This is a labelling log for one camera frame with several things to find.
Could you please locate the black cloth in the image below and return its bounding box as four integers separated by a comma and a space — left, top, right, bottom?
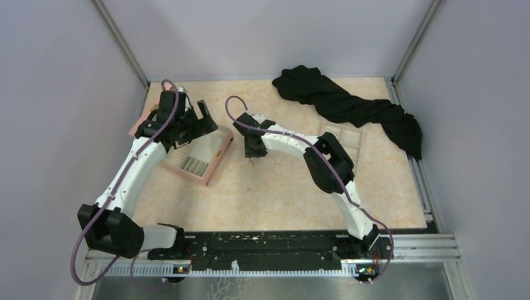
272, 65, 423, 160

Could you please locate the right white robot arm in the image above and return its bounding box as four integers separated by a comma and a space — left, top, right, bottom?
233, 112, 380, 258

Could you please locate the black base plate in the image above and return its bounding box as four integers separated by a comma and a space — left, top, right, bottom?
147, 229, 391, 271

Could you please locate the pink jewelry box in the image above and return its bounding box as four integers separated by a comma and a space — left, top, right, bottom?
129, 87, 233, 186

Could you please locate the beige divided tray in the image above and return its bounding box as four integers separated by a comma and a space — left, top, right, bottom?
319, 121, 364, 169

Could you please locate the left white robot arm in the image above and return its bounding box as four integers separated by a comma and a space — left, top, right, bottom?
77, 87, 218, 259

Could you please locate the white slotted cable duct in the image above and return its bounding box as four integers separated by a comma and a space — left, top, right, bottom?
106, 261, 359, 278

